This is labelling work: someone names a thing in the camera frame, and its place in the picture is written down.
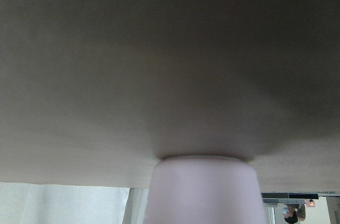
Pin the pink cup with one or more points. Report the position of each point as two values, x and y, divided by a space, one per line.
204 189

